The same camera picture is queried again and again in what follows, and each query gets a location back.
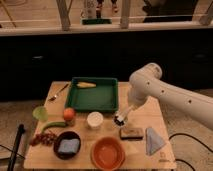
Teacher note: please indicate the dark rectangular eraser block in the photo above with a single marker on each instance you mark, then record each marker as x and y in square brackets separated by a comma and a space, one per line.
[131, 133]

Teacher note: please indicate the blue sponge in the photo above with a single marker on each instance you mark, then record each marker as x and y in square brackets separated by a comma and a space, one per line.
[69, 146]

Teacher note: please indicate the black pole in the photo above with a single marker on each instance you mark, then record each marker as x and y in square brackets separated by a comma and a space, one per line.
[14, 153]

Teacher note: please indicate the green plastic tray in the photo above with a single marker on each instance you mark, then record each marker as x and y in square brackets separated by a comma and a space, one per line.
[103, 97]

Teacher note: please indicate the white handled black brush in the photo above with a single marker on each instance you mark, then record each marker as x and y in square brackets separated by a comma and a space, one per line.
[120, 117]

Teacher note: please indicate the white paper cup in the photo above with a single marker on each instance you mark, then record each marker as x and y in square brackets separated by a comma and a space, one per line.
[94, 120]

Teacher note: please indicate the grey folded cloth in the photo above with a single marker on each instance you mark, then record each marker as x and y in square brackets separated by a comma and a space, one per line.
[154, 142]

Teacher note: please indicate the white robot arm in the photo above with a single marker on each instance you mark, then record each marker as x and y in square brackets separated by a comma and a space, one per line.
[146, 82]

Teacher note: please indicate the red grapes bunch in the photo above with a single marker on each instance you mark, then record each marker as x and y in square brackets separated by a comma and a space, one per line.
[46, 139]

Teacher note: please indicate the orange bowl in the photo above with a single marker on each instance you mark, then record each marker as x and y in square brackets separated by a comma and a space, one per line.
[107, 154]

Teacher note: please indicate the green cucumber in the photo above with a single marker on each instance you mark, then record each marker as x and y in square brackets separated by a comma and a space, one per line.
[53, 124]

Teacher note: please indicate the orange fruit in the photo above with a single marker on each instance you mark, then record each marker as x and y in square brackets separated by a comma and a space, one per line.
[68, 114]

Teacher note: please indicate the wooden table board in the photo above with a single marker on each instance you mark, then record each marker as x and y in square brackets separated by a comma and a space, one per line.
[41, 157]

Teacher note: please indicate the dark brown bowl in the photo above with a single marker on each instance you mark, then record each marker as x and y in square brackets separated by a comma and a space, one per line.
[65, 135]

